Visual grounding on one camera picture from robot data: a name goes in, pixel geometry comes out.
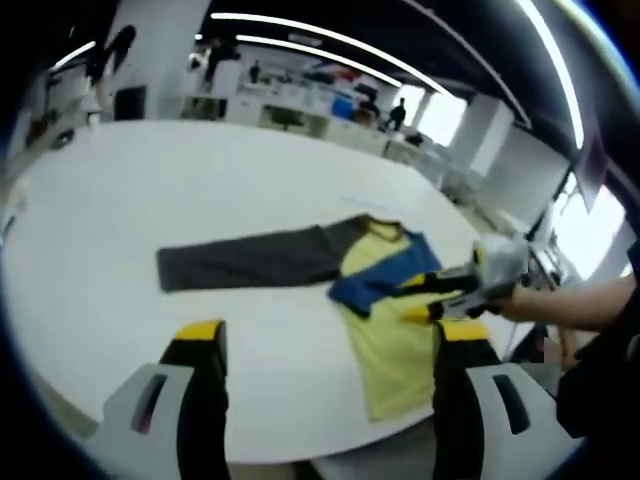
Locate ceiling light strip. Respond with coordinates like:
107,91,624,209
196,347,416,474
235,33,402,87
210,12,452,97
519,0,585,151

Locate person's right hand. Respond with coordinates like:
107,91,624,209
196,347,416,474
499,285,551,321

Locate yellow garment grey blue sleeves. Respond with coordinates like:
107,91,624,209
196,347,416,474
157,213,474,424

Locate long white counter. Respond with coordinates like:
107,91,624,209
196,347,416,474
184,92,452,167

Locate white square pillar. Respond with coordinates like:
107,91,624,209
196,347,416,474
452,94,517,177
99,0,211,121

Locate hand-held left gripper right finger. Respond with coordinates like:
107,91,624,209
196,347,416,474
430,323,584,480

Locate black cabinet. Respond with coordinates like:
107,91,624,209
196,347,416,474
114,85,147,121

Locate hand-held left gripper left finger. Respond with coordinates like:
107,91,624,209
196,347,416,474
102,319,232,480

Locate person's dark clothing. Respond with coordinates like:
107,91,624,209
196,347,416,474
557,329,640,442

